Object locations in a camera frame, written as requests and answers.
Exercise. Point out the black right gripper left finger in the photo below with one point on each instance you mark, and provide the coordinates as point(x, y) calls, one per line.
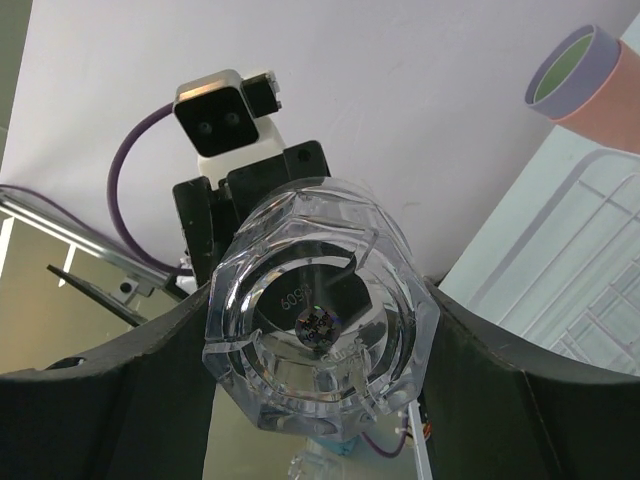
point(136, 407)

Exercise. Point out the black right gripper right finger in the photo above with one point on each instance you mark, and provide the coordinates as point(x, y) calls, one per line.
point(504, 408)

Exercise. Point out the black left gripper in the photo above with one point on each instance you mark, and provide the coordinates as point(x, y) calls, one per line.
point(210, 213)

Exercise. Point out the clear glass tumbler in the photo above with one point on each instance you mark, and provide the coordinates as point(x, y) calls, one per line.
point(318, 320)

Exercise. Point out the pink plastic cup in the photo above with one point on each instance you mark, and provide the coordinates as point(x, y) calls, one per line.
point(610, 117)

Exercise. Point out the lavender plastic cup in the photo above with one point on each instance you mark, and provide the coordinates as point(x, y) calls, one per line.
point(590, 73)

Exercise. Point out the pale green plastic cup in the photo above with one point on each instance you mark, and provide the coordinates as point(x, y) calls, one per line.
point(561, 66)

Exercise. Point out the clear plastic dish rack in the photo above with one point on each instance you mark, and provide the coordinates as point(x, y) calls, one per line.
point(570, 283)

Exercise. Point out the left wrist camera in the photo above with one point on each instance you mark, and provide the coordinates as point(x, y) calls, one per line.
point(227, 118)

